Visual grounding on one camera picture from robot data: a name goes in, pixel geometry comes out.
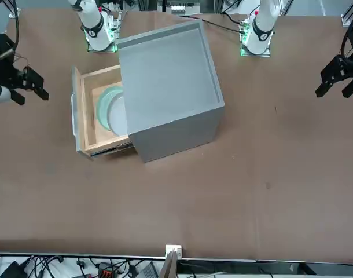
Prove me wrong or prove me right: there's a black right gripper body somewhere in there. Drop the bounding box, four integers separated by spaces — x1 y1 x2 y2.
0 33 26 89

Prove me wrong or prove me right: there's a gray drawer with white handle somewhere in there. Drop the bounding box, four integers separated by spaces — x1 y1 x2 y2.
71 64 134 160

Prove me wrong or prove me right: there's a mint green plate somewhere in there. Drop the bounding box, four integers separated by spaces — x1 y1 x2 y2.
95 86 124 131

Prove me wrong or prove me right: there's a light gray plate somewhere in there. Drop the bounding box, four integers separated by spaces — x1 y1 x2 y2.
107 93 128 137

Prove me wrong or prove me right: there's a green circuit board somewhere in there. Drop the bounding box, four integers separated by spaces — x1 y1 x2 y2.
239 19 251 38
109 16 121 40

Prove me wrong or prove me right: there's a gray steel cabinet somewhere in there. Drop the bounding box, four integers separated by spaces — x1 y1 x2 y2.
115 19 226 164

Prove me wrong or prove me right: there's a black box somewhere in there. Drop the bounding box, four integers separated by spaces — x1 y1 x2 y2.
0 262 27 278

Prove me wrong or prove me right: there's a black and red connector block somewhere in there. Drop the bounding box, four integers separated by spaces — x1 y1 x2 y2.
97 262 113 276

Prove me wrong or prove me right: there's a gray power adapter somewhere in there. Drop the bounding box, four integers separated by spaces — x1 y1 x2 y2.
137 262 160 278

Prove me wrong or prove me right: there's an aluminium frame profile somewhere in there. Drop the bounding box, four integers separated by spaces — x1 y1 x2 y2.
340 0 353 26

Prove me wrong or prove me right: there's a white table edge bracket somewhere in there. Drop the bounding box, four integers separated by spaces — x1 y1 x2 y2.
165 244 183 258

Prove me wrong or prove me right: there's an aluminium camera post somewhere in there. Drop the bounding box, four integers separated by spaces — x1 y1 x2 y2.
160 250 179 278

